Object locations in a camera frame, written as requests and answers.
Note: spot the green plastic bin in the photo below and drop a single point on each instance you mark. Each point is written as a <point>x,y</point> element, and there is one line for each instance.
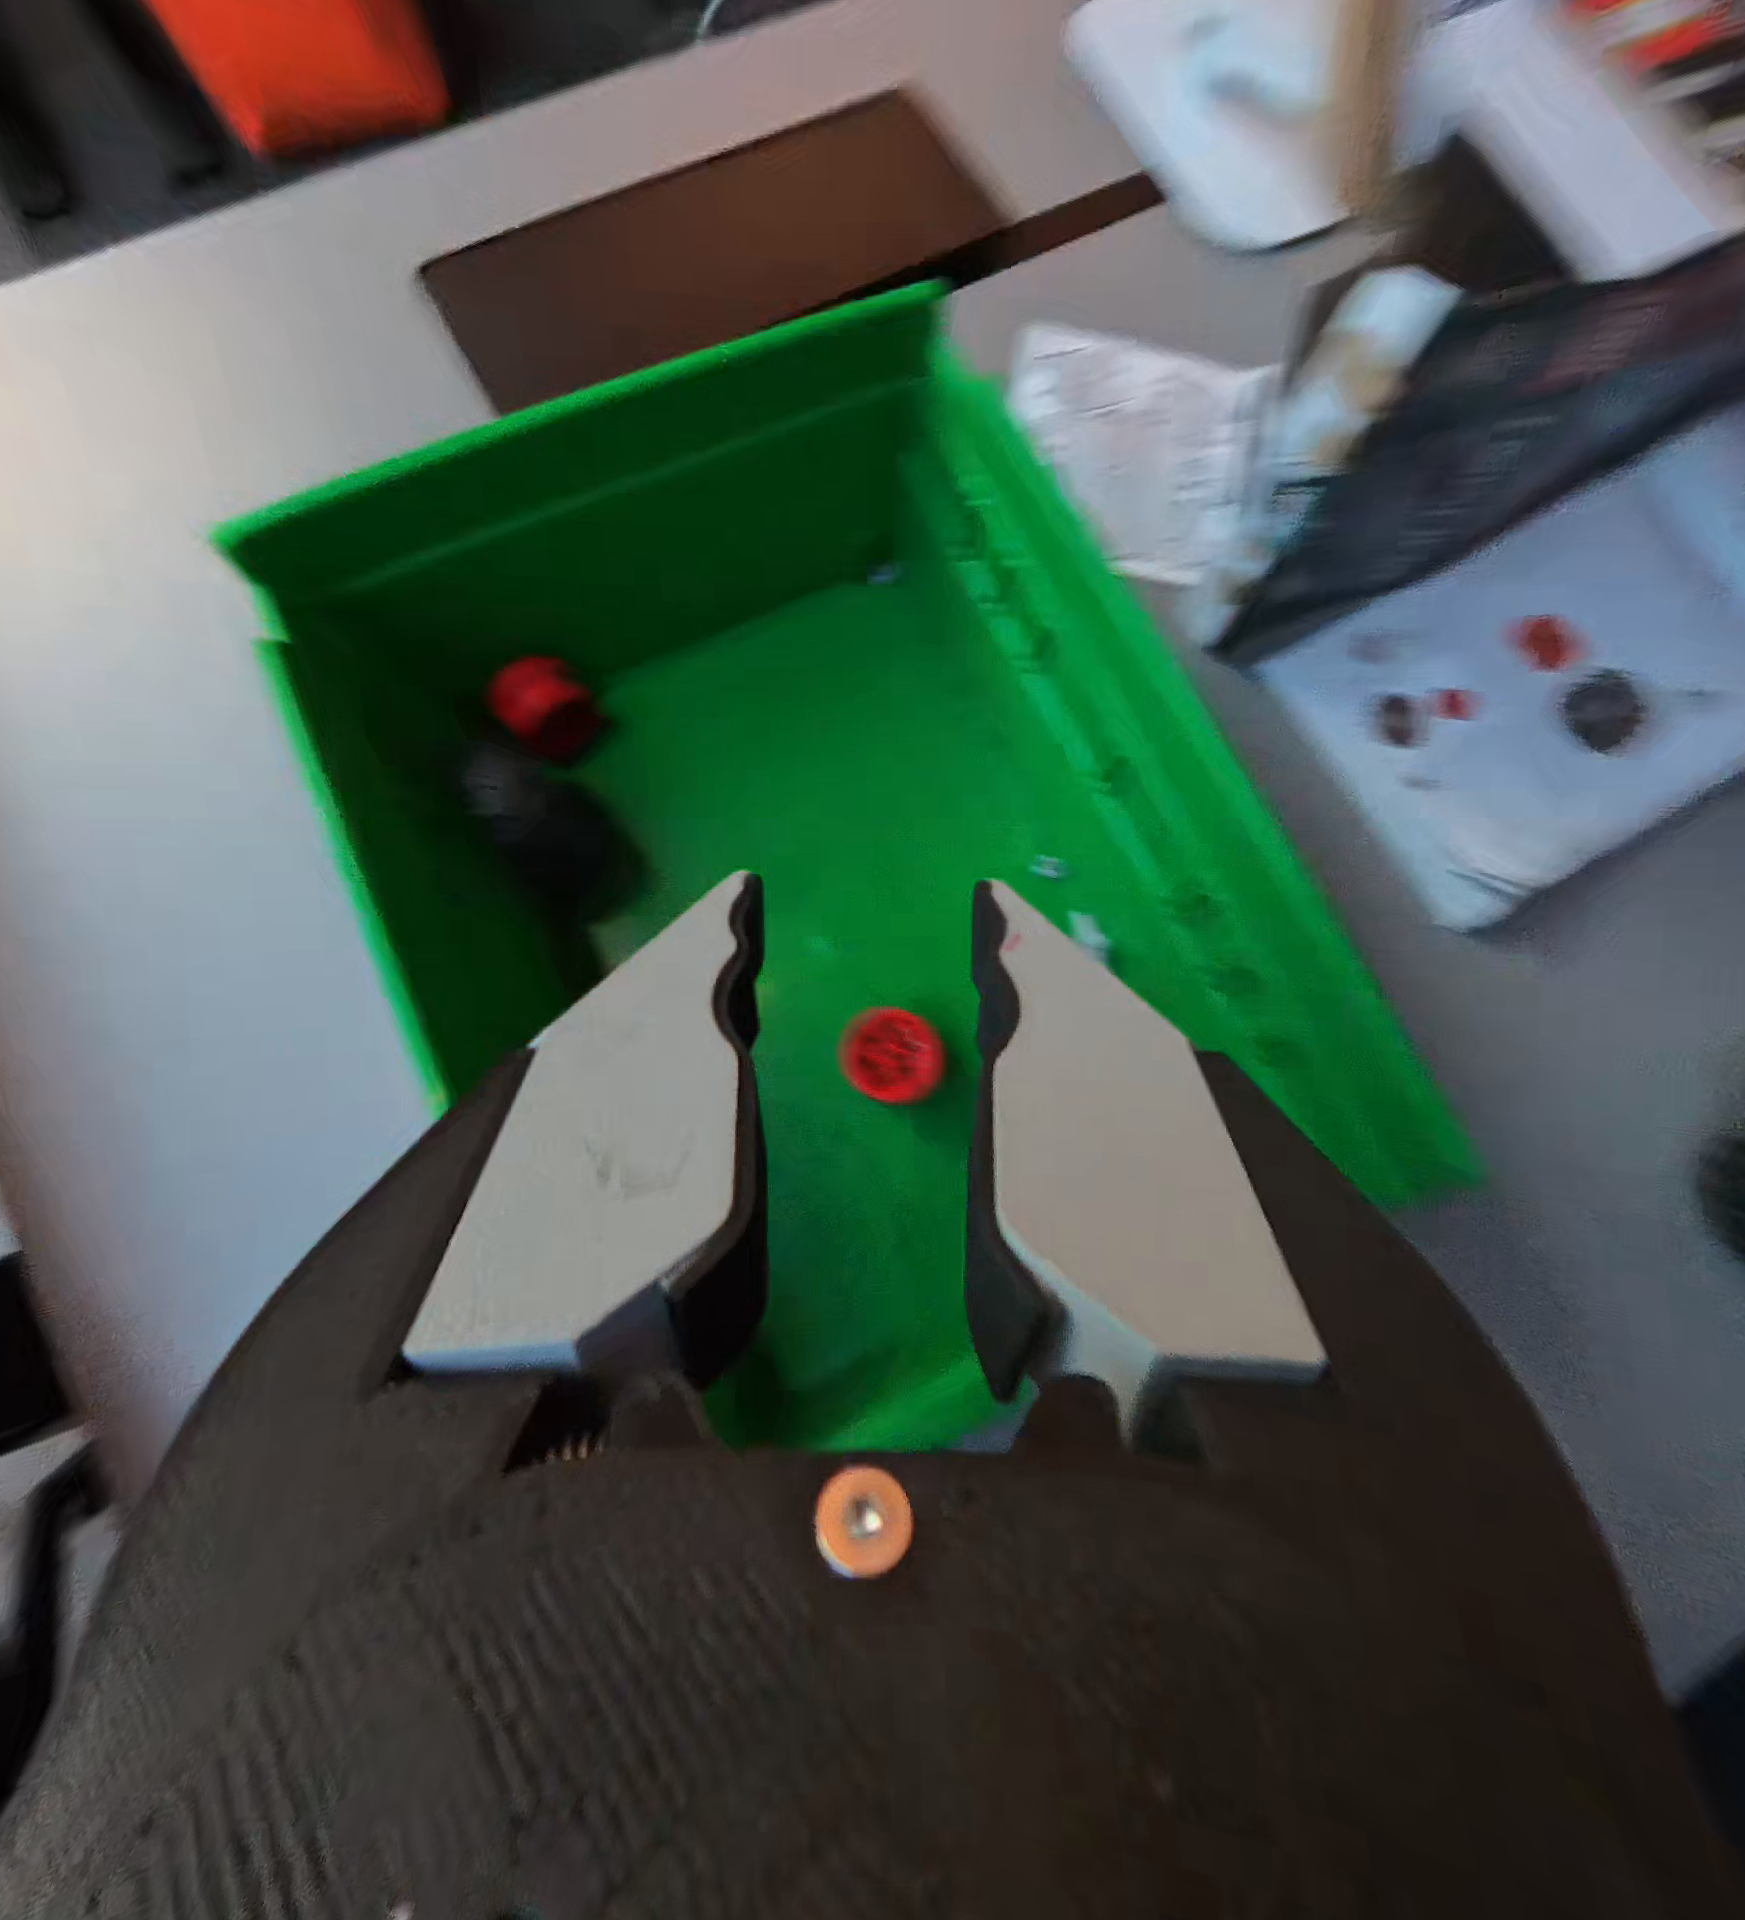
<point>843,720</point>

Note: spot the wooden stick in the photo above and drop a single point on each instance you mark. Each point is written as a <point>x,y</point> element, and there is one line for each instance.
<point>1363,91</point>

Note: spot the orange cushion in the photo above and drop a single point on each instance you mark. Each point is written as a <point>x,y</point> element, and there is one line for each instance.
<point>294,66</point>

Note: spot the lego instruction booklet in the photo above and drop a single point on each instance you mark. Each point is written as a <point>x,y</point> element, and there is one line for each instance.
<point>1546,720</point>

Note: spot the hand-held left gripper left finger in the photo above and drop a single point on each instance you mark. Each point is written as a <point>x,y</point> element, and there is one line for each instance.
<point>587,1170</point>

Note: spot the brown mat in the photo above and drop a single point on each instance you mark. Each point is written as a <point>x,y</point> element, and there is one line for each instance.
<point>709,240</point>

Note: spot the white tray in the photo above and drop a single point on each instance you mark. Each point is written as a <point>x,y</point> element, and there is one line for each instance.
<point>1217,105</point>

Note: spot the clear plastic bag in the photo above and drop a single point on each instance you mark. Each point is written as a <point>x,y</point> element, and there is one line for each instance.
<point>1135,434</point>

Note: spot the black lego tire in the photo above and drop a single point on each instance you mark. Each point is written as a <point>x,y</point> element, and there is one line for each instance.
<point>549,833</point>

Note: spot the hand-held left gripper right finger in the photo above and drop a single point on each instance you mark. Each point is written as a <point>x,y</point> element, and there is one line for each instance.
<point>1143,1184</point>

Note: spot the black lego box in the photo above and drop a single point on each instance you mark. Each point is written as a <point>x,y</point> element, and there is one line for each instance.
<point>1562,391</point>

